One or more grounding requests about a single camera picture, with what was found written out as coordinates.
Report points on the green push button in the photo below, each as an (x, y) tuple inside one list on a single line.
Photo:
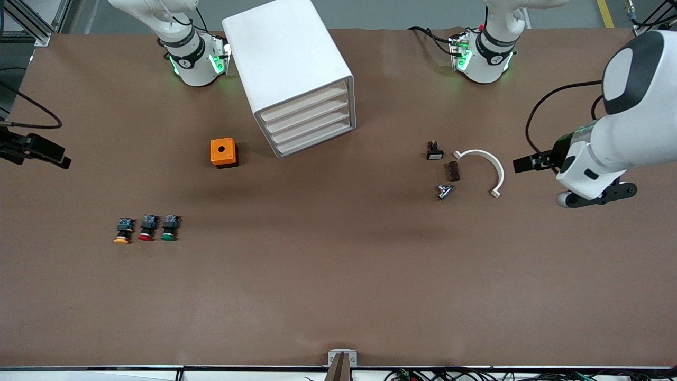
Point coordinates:
[(170, 225)]

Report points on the yellow push button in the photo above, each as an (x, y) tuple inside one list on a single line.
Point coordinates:
[(124, 227)]

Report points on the brown table cover sheet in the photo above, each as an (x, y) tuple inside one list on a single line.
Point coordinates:
[(338, 275)]

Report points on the red push button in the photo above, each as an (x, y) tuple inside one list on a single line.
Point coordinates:
[(148, 225)]

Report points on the aluminium frame profile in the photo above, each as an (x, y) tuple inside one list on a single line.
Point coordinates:
[(42, 39), (642, 33)]

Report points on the small brown block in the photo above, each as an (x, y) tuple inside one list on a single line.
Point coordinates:
[(452, 171)]

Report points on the orange button box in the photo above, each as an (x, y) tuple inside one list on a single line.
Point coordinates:
[(222, 151)]

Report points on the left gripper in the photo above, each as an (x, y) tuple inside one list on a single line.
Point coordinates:
[(556, 152)]

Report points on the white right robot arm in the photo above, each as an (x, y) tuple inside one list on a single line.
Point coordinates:
[(193, 58)]

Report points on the white curved clamp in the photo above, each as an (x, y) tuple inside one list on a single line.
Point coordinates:
[(497, 169)]

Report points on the grey bracket with brown post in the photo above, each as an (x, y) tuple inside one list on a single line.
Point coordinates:
[(341, 370)]

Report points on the black and white switch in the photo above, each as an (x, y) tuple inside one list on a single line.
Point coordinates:
[(435, 154)]

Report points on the silver metal fitting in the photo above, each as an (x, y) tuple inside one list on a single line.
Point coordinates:
[(444, 191)]

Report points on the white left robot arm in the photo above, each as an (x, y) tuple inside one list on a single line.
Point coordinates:
[(634, 137)]

